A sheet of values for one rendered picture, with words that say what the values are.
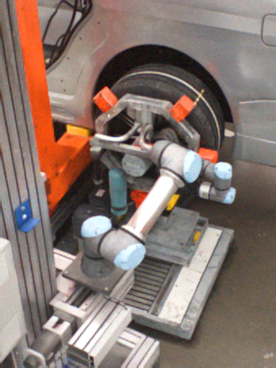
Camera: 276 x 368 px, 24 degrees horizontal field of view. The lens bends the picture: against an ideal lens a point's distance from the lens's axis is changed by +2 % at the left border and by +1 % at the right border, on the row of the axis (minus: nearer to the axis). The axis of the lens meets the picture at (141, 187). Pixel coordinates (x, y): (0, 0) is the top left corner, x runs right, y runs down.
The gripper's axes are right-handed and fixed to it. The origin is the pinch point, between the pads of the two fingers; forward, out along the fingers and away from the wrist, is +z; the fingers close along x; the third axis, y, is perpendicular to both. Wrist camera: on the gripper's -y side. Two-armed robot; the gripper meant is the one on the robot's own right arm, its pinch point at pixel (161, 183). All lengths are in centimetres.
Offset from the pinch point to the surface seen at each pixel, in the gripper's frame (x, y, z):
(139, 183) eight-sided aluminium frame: -21.3, -21.1, 20.6
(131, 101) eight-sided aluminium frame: -20.6, 28.7, 23.4
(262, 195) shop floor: -112, -83, -29
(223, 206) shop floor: -92, -83, -8
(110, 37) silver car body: -43, 48, 43
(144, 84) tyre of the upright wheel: -29.5, 34.0, 19.7
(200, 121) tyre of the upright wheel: -28.9, 19.4, -9.5
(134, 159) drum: -6.0, 5.8, 16.3
